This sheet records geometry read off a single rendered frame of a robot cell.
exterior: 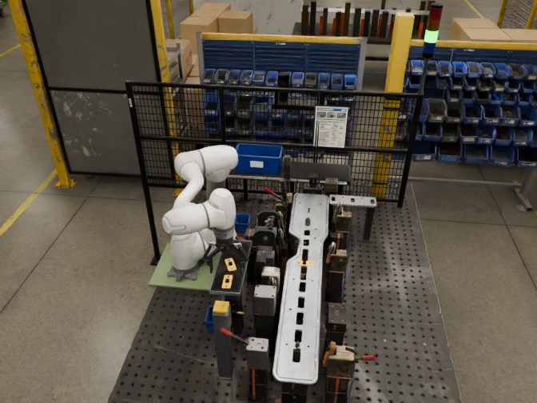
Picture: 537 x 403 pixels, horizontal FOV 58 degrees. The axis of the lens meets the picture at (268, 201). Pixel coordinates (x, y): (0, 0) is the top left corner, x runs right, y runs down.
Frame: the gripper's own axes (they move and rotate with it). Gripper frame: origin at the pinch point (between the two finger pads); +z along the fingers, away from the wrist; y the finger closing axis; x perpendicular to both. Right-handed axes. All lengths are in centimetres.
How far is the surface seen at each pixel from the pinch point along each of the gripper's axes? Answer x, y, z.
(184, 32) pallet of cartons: 472, -127, 28
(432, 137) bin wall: 240, 146, 50
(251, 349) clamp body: -28.2, 13.7, 17.5
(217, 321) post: -18.0, -1.8, 13.0
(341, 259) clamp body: 36, 54, 21
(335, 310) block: -1, 49, 20
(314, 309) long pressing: 1.5, 40.0, 23.4
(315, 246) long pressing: 47, 40, 23
